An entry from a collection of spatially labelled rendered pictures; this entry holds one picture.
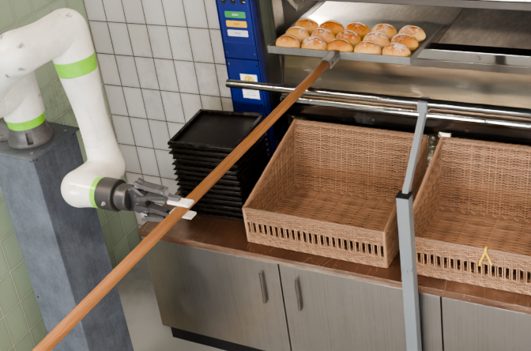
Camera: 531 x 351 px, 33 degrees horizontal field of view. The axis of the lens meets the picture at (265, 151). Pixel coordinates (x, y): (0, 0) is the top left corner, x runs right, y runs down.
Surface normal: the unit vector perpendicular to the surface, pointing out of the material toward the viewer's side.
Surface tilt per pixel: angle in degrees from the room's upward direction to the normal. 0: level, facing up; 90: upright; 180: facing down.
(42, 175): 90
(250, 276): 90
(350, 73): 70
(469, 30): 0
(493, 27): 0
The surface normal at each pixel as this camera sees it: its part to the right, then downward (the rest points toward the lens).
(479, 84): -0.47, 0.16
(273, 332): -0.45, 0.48
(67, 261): 0.85, 0.15
